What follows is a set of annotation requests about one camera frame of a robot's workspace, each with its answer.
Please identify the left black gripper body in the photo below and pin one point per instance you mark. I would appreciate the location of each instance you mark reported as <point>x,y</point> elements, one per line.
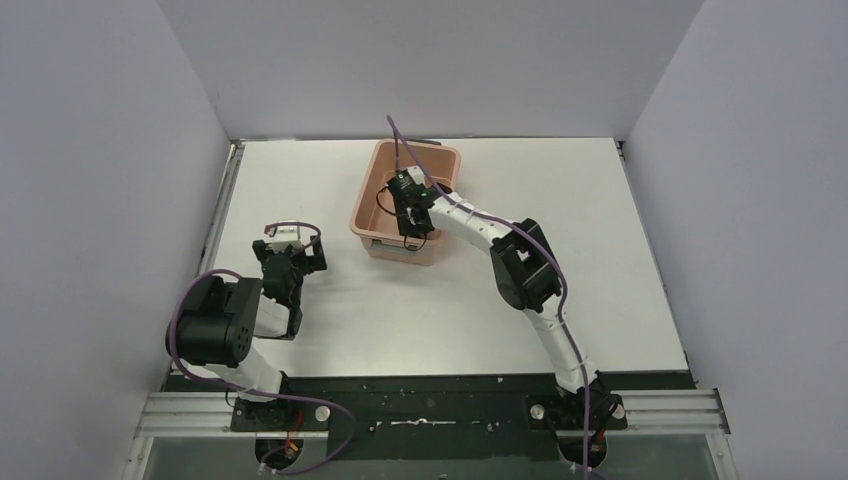
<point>307,258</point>

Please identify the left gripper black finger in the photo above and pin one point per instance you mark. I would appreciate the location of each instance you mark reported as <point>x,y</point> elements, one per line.
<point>313,255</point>
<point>261,249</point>

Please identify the aluminium front rail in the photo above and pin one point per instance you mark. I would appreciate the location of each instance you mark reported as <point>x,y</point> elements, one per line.
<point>206,414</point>

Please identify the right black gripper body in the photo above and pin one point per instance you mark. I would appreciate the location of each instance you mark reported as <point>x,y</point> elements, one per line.
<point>402,204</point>

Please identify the pink plastic bin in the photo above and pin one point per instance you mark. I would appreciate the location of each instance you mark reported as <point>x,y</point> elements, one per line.
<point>372,220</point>

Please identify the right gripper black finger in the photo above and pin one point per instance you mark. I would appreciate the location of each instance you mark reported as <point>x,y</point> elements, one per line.
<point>406,226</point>
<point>424,225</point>

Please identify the aluminium rail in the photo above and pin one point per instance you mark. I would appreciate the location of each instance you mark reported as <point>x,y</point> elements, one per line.
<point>225,192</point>
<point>206,414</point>

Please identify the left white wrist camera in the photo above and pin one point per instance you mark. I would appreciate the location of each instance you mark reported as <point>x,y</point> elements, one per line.
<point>280,237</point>

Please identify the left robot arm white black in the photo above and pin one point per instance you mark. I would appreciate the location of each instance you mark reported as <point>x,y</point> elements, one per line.
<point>217,321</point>

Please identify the aluminium left side rail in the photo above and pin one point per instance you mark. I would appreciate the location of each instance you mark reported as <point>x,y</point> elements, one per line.
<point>225,192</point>

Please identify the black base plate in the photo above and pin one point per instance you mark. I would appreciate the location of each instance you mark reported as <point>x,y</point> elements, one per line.
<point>542,425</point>

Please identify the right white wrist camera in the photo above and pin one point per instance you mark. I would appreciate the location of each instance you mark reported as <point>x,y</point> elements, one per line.
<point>416,175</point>

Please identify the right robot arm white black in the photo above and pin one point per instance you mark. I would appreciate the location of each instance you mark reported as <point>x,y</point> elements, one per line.
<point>527,276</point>

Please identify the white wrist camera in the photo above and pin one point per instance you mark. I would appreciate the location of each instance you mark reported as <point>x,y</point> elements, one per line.
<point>416,175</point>
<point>280,237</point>

